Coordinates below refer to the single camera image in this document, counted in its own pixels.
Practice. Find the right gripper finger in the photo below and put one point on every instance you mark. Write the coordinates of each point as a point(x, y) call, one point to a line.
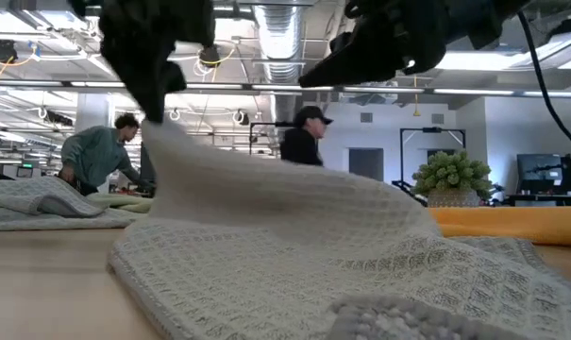
point(429, 62)
point(356, 68)

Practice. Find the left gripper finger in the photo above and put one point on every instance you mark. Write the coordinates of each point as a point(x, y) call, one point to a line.
point(176, 78)
point(146, 90)

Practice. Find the green microfiber towel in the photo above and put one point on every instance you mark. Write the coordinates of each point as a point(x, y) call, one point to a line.
point(124, 203)

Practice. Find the orange microfiber towel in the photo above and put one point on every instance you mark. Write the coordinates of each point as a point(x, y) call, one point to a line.
point(502, 224)

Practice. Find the black background robot arm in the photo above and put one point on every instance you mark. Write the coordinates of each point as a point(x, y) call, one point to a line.
point(408, 191)

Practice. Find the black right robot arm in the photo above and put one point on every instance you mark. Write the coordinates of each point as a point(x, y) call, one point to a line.
point(492, 19)

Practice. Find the black ceiling device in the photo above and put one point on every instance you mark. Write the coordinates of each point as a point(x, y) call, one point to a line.
point(4, 51)
point(209, 56)

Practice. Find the long light bar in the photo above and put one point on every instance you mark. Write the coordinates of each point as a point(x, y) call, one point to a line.
point(219, 86)

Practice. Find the white building column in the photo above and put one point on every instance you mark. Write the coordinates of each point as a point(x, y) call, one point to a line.
point(94, 113)

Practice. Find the person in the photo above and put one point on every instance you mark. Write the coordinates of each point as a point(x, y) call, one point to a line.
point(299, 146)
point(91, 156)

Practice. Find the grey door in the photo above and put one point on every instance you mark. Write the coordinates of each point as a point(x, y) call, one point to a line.
point(365, 165)

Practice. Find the green succulent in white pot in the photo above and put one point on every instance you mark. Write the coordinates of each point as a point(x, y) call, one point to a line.
point(450, 175)

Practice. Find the black computer monitor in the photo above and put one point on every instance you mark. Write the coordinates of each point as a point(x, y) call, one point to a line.
point(535, 170)

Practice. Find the black background desk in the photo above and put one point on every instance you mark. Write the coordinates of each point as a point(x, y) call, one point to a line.
point(540, 199)

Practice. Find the grey wall vent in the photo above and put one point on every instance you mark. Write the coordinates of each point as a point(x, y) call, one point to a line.
point(366, 117)
point(437, 118)

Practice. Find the black metal frame stand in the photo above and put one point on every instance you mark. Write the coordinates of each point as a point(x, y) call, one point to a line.
point(431, 130)
point(266, 124)

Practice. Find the silver ventilation duct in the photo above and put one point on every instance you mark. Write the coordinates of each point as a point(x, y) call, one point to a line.
point(280, 38)

